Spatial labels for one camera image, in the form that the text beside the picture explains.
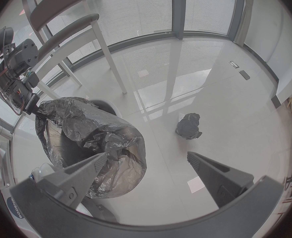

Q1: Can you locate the white trash bin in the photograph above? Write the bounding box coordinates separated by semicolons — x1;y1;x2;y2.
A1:
89;98;123;119

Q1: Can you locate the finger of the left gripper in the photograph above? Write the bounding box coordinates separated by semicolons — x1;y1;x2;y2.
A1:
34;107;49;120

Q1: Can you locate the black plastic bag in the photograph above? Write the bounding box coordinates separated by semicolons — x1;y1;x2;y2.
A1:
35;96;147;199

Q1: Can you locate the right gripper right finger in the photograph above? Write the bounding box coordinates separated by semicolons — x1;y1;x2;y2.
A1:
187;151;255;208

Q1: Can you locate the white chair with grey seat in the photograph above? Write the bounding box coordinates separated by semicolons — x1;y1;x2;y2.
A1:
22;0;128;100

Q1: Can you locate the crumpled black plastic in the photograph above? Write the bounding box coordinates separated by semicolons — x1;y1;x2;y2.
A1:
175;113;203;140

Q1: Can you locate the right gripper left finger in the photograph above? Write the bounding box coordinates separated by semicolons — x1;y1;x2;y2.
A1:
38;152;107;210

